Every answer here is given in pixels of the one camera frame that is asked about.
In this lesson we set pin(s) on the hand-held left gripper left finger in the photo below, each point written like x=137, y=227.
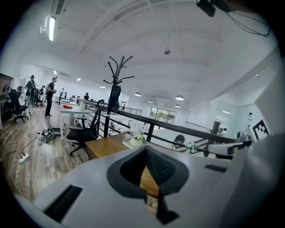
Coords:
x=115, y=180

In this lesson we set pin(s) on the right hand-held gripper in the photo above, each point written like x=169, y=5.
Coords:
x=259, y=131

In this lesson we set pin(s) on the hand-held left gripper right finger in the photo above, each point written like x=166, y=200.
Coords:
x=176, y=178

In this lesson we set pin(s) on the white rectangular tray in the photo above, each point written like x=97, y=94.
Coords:
x=127, y=142

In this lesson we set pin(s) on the potted pink artificial flowers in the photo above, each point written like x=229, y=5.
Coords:
x=135, y=142

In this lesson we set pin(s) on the white pot with flowers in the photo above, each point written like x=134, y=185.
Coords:
x=191, y=148

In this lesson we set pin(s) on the black railing with wooden handrail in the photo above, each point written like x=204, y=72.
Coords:
x=178, y=128

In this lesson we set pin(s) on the black coat rack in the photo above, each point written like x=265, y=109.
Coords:
x=107, y=124

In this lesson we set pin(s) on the black mesh office chair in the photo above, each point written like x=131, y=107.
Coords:
x=82, y=133

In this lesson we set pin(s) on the black-framed window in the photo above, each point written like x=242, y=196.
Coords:
x=162, y=114

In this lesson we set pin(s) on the black metal balcony railing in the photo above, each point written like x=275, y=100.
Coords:
x=133, y=110

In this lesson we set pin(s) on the white desk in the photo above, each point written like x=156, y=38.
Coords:
x=73, y=110

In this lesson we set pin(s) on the black hanging bag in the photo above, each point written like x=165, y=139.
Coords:
x=114, y=98

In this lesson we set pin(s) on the red flat object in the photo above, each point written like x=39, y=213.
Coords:
x=67, y=107

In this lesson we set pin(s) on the white power strip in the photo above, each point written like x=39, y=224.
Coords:
x=24, y=157

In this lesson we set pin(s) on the grey dome ceiling fixture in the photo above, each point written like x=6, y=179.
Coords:
x=167, y=52

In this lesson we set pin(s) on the white ceiling air conditioner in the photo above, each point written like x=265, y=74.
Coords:
x=59, y=6

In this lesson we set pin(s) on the brown wooden post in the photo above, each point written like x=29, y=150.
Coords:
x=215, y=128

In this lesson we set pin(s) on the black head-worn camera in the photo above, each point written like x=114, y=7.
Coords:
x=207, y=7

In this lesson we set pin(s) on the fluorescent tube light with bracket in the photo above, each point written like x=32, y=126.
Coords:
x=52, y=29

